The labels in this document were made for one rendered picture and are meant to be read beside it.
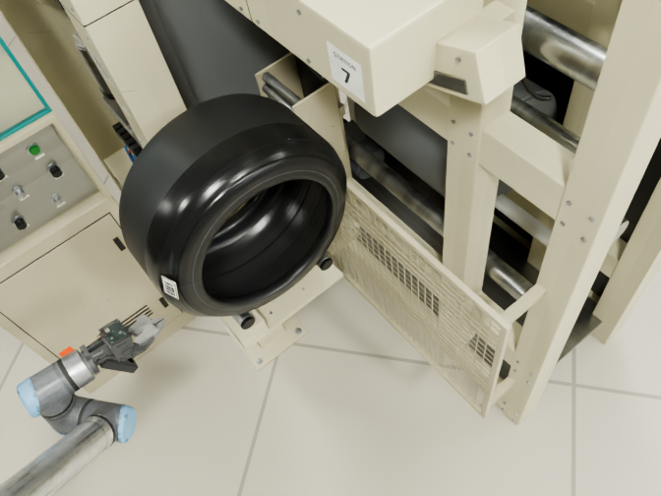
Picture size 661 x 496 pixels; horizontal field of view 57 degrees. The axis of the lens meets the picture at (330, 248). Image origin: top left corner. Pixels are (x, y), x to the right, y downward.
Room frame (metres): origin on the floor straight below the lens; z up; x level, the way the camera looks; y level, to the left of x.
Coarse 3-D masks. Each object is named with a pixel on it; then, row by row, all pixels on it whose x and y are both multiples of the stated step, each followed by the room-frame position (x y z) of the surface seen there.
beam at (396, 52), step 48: (240, 0) 1.09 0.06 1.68; (288, 0) 0.92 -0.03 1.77; (336, 0) 0.87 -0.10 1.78; (384, 0) 0.84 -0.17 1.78; (432, 0) 0.81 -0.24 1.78; (480, 0) 0.84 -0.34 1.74; (288, 48) 0.96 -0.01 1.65; (384, 48) 0.75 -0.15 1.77; (432, 48) 0.79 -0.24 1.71; (384, 96) 0.74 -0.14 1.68
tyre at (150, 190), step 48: (240, 96) 1.13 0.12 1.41; (192, 144) 0.98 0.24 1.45; (240, 144) 0.95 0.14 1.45; (288, 144) 0.96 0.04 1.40; (144, 192) 0.93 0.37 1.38; (192, 192) 0.87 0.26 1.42; (240, 192) 0.86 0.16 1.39; (288, 192) 1.16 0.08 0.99; (336, 192) 0.97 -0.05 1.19; (144, 240) 0.86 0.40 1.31; (192, 240) 0.80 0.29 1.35; (240, 240) 1.09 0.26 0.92; (288, 240) 1.04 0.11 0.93; (192, 288) 0.77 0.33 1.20; (240, 288) 0.92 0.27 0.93; (288, 288) 0.87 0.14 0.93
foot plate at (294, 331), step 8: (288, 320) 1.27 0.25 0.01; (296, 320) 1.26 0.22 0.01; (224, 328) 1.31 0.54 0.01; (288, 328) 1.24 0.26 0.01; (296, 328) 1.23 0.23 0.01; (304, 328) 1.22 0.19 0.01; (232, 336) 1.26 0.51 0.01; (280, 336) 1.21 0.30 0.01; (288, 336) 1.20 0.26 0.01; (296, 336) 1.19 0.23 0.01; (240, 344) 1.21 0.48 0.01; (256, 344) 1.19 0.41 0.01; (272, 344) 1.17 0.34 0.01; (280, 344) 1.17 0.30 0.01; (288, 344) 1.16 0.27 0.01; (248, 352) 1.17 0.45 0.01; (256, 352) 1.16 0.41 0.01; (264, 352) 1.15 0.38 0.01; (272, 352) 1.14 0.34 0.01; (280, 352) 1.13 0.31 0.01; (256, 360) 1.12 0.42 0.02; (264, 360) 1.11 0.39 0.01; (256, 368) 1.09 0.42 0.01
